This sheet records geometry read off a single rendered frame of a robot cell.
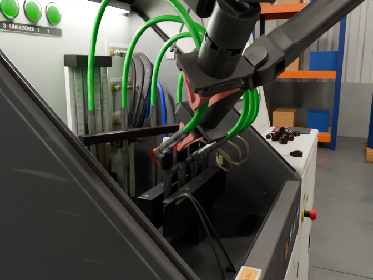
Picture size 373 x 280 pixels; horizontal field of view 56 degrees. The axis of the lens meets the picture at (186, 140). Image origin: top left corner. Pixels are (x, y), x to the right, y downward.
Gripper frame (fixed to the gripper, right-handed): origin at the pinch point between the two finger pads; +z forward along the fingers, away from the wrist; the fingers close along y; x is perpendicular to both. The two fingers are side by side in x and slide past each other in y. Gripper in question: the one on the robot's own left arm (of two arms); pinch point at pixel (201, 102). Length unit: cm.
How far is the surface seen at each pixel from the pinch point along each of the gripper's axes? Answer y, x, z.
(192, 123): 2.2, 2.2, 2.1
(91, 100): 10.8, -23.3, 23.3
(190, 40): -26, -39, 28
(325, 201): -209, 0, 240
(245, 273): 5.1, 26.2, 6.5
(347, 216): -197, 21, 214
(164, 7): -23, -52, 25
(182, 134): 3.4, 2.0, 5.0
